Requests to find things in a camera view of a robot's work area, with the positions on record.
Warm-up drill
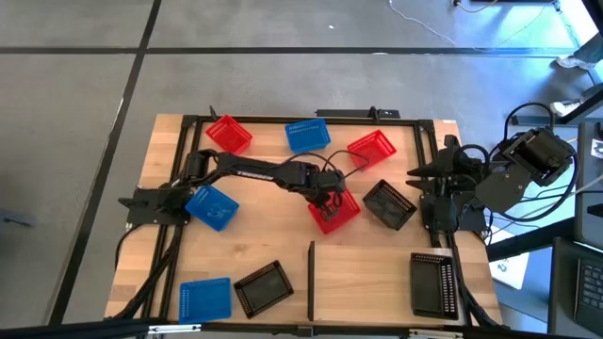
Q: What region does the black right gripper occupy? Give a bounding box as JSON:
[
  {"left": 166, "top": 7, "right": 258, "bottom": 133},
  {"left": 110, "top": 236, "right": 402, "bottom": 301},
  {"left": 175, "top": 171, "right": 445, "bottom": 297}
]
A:
[{"left": 406, "top": 136, "right": 477, "bottom": 197}]

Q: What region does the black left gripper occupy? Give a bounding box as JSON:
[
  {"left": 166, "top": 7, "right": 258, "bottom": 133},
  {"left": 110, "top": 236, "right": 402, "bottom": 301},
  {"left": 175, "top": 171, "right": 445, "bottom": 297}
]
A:
[{"left": 303, "top": 167, "right": 349, "bottom": 221}]

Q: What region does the red plastic basket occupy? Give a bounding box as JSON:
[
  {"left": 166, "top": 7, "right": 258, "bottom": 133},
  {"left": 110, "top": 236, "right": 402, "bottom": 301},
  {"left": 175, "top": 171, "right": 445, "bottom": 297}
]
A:
[
  {"left": 346, "top": 129, "right": 398, "bottom": 172},
  {"left": 204, "top": 114, "right": 254, "bottom": 158},
  {"left": 308, "top": 187, "right": 363, "bottom": 235}
]

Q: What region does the black plastic basket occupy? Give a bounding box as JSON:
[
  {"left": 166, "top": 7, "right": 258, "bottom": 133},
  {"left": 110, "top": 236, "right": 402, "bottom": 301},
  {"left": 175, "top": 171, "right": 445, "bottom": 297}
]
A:
[
  {"left": 362, "top": 178, "right": 418, "bottom": 232},
  {"left": 233, "top": 259, "right": 295, "bottom": 320},
  {"left": 409, "top": 251, "right": 461, "bottom": 321}
]

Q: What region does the blue plastic basket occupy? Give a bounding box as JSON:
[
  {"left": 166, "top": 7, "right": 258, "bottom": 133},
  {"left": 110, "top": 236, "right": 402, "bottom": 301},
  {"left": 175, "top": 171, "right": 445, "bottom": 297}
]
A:
[
  {"left": 184, "top": 185, "right": 240, "bottom": 233},
  {"left": 284, "top": 117, "right": 333, "bottom": 154},
  {"left": 178, "top": 276, "right": 234, "bottom": 325}
]

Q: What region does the white paper with logo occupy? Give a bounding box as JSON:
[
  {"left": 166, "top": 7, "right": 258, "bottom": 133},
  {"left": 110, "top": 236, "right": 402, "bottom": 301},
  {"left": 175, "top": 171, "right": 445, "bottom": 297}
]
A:
[{"left": 488, "top": 224, "right": 532, "bottom": 291}]

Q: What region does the person's white shoe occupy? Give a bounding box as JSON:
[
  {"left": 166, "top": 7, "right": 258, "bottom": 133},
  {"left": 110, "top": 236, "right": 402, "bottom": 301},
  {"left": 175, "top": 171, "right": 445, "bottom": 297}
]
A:
[
  {"left": 549, "top": 97, "right": 584, "bottom": 118},
  {"left": 555, "top": 54, "right": 595, "bottom": 72}
]

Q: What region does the grey computer case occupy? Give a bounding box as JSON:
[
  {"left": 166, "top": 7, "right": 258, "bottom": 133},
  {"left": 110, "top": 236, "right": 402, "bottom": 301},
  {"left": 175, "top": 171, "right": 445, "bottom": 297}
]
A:
[{"left": 573, "top": 121, "right": 603, "bottom": 251}]

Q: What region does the dark laptop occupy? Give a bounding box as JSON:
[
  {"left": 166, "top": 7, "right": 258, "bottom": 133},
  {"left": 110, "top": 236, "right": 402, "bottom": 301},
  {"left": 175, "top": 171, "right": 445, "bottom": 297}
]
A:
[{"left": 547, "top": 236, "right": 603, "bottom": 338}]

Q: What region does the person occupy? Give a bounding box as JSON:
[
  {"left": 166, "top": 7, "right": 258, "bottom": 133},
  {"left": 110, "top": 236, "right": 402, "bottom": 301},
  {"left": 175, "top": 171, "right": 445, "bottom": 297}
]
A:
[{"left": 549, "top": 30, "right": 603, "bottom": 118}]

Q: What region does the black gantry beam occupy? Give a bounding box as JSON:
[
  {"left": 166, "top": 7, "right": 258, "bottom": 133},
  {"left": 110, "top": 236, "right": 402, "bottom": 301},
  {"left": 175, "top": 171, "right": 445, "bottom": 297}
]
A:
[{"left": 0, "top": 318, "right": 603, "bottom": 339}]

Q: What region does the dark grey floor object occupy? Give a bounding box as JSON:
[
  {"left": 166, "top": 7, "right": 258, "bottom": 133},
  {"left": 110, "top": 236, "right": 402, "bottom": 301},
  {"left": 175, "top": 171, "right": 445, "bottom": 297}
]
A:
[{"left": 0, "top": 206, "right": 38, "bottom": 228}]

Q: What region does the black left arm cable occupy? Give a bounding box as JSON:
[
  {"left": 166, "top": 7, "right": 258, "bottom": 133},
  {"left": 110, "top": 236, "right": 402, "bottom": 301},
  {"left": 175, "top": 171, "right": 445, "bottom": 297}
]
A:
[{"left": 282, "top": 149, "right": 371, "bottom": 179}]

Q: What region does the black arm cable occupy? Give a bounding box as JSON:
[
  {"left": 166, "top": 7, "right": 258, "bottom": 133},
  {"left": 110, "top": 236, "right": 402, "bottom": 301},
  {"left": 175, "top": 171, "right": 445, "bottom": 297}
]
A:
[
  {"left": 489, "top": 101, "right": 579, "bottom": 223},
  {"left": 282, "top": 149, "right": 371, "bottom": 179}
]

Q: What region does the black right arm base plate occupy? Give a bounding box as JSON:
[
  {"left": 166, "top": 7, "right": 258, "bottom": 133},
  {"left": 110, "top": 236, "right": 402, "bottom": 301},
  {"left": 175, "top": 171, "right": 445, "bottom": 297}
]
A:
[{"left": 420, "top": 195, "right": 487, "bottom": 233}]

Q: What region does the black bar mount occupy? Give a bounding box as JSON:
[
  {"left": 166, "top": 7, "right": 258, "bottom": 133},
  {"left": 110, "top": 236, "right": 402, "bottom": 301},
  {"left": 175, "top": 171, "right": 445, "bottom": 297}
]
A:
[{"left": 314, "top": 106, "right": 401, "bottom": 120}]

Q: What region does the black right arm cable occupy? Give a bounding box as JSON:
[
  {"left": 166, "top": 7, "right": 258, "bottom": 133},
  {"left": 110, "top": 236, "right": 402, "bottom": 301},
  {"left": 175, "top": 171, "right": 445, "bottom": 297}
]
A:
[{"left": 489, "top": 101, "right": 579, "bottom": 223}]

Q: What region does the black aluminium table frame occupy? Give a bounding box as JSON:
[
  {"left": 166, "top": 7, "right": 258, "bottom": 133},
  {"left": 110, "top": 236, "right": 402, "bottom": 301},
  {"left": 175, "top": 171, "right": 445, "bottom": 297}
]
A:
[{"left": 112, "top": 112, "right": 504, "bottom": 330}]

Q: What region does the black cable bundle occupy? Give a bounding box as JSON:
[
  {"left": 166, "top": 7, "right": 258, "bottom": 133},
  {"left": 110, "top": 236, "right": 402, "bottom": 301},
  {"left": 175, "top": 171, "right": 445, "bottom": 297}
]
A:
[
  {"left": 114, "top": 222, "right": 185, "bottom": 321},
  {"left": 451, "top": 277, "right": 503, "bottom": 329}
]

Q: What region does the silver aluminium bracket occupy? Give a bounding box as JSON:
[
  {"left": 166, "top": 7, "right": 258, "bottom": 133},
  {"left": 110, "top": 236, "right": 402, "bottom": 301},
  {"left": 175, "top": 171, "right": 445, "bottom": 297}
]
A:
[
  {"left": 407, "top": 328, "right": 464, "bottom": 339},
  {"left": 147, "top": 323, "right": 203, "bottom": 336}
]

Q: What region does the white floor cable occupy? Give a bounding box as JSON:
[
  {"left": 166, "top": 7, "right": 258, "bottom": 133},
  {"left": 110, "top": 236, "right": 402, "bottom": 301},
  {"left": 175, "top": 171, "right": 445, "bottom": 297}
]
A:
[{"left": 388, "top": 0, "right": 459, "bottom": 47}]

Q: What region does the white computer cable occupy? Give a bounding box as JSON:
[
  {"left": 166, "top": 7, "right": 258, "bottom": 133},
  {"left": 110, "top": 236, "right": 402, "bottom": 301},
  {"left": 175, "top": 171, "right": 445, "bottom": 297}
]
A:
[{"left": 571, "top": 172, "right": 603, "bottom": 198}]

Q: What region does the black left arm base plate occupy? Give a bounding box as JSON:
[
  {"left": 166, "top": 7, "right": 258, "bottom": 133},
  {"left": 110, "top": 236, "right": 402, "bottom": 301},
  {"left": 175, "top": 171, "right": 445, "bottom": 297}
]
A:
[{"left": 117, "top": 186, "right": 193, "bottom": 226}]

